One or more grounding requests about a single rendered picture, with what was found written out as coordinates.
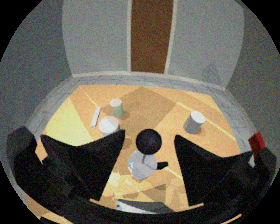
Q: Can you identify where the white flat bar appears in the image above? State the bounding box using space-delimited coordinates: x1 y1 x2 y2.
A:
91 107 101 127

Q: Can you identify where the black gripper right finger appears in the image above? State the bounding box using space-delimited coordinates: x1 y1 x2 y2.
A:
173 135 253 206

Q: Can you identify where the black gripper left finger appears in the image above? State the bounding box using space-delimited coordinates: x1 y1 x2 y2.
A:
40 129 125 201

